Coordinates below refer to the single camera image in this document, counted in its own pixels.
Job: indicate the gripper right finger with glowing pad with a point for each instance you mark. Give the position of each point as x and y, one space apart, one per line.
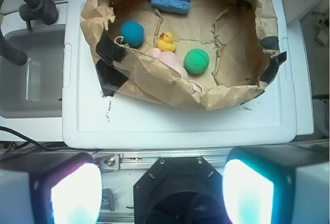
277 184

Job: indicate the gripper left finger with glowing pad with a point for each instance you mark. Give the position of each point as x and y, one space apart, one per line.
50 187

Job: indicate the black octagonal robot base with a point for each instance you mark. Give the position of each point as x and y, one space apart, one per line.
179 190

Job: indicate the yellow rubber duck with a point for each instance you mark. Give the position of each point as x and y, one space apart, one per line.
165 42

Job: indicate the white plastic bin lid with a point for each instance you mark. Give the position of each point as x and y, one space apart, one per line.
91 120

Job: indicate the green dimpled ball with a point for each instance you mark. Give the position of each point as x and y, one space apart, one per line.
196 61

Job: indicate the brown paper bag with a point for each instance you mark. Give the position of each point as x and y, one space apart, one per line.
240 37

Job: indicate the pink plush toy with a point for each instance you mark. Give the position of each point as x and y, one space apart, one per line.
171 60

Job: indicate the blue dimpled ball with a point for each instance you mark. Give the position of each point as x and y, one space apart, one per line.
132 33

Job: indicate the blue sponge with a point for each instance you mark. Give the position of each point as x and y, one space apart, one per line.
172 6

